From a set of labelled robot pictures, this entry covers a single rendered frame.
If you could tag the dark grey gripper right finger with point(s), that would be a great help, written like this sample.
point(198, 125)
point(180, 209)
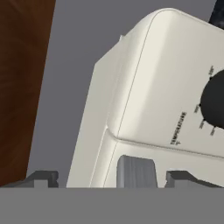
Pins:
point(180, 178)

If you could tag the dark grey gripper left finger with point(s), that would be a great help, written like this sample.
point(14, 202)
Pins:
point(43, 178)

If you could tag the black temperature knob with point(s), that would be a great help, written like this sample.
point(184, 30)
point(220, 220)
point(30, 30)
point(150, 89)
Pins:
point(214, 100)

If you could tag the cream white toaster oven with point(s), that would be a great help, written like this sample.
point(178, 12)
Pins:
point(151, 87)

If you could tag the brown wooden cupboard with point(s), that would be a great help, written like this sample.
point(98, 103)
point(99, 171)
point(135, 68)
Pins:
point(20, 87)

